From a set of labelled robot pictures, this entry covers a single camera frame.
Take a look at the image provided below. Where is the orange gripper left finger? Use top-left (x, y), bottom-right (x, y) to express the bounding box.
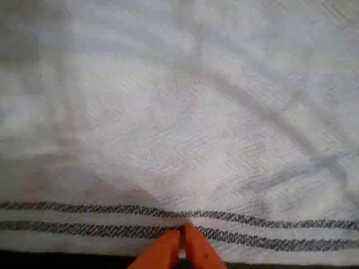
top-left (127, 229), bottom-right (182, 269)

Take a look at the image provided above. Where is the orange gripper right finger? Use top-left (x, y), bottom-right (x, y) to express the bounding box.
top-left (183, 224), bottom-right (227, 269)

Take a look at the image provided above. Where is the white striped towel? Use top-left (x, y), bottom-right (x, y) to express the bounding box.
top-left (0, 0), bottom-right (359, 266)

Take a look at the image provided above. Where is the large black desk mat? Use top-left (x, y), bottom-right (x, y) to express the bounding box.
top-left (0, 248), bottom-right (359, 269)

